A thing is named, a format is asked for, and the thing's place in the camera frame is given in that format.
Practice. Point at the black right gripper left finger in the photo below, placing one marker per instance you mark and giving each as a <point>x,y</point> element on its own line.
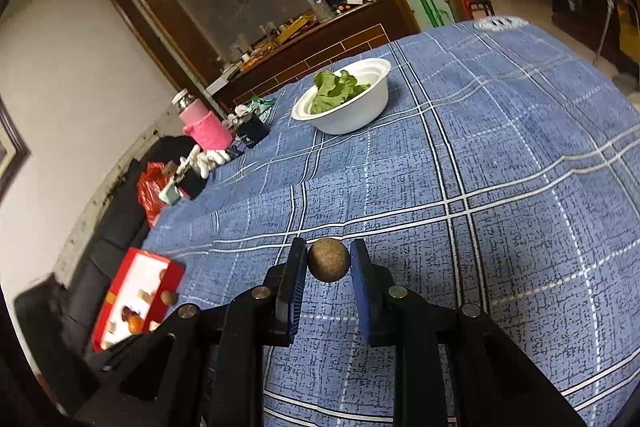
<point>286,283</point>

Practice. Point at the beige fruit chunk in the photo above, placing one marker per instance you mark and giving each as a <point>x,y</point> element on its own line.
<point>145,296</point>

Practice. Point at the black small box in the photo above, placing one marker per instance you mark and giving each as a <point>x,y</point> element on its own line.
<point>251,130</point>

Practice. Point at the framed wall picture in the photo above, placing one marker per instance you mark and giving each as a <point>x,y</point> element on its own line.
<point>14,150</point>

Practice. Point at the brown round longan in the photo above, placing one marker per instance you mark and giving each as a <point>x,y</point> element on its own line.
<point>328,260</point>

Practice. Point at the black leather sofa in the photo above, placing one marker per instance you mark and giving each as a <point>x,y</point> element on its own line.
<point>54,316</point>

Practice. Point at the small orange in tray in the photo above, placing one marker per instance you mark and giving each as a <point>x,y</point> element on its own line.
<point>135,324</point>

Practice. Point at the white bowl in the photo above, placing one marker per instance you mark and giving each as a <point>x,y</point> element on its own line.
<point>359,111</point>

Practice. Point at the red plastic bag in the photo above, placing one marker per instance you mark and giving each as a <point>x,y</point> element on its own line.
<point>151,181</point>

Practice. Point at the red jujube date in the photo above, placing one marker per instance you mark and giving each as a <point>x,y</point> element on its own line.
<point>126,313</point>

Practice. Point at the green lettuce leaves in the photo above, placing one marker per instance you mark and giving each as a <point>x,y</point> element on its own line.
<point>334,90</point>

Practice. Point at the blue plaid tablecloth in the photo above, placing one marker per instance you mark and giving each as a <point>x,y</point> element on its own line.
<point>503,172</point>

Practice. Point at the red rimmed white tray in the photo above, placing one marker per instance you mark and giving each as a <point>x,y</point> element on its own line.
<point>138,270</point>

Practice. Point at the pink sleeved bottle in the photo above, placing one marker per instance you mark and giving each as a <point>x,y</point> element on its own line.
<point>200,123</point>

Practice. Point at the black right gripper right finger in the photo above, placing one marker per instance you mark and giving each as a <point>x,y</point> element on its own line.
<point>371,283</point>

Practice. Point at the mint green cloth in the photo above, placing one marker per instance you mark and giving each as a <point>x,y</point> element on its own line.
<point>170,194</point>

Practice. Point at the white gloves pile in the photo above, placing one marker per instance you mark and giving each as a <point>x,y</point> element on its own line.
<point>204,162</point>

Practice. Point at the brown longan by tray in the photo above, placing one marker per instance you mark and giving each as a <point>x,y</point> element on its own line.
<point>168,298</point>

